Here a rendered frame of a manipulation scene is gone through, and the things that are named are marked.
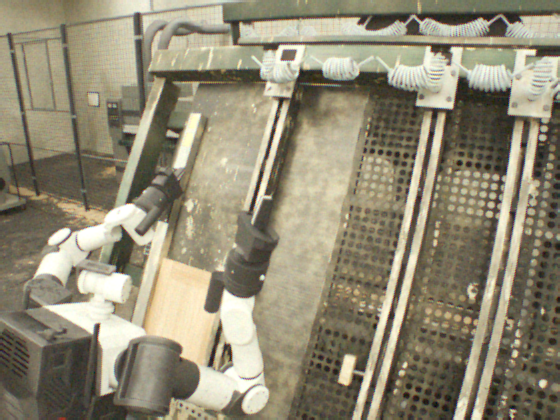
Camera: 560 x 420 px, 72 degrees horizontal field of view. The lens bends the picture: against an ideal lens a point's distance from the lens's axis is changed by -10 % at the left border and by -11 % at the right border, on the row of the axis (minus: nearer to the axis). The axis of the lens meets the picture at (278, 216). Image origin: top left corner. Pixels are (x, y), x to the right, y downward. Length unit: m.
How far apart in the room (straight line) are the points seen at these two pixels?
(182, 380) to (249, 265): 0.28
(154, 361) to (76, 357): 0.16
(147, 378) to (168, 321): 0.65
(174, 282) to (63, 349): 0.68
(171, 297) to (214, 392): 0.59
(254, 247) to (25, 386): 0.53
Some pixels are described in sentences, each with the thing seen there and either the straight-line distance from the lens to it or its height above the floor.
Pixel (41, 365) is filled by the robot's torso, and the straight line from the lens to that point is 0.89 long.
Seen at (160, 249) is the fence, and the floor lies 1.27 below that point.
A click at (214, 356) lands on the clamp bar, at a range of 1.36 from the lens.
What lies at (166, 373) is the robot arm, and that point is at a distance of 0.88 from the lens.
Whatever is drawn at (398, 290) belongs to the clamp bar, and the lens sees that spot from 1.15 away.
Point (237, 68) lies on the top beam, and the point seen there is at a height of 1.88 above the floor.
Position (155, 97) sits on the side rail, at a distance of 1.78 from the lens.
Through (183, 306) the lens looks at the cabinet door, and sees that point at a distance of 1.47.
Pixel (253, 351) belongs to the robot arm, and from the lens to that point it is 1.01.
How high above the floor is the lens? 1.90
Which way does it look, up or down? 21 degrees down
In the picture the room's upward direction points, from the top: straight up
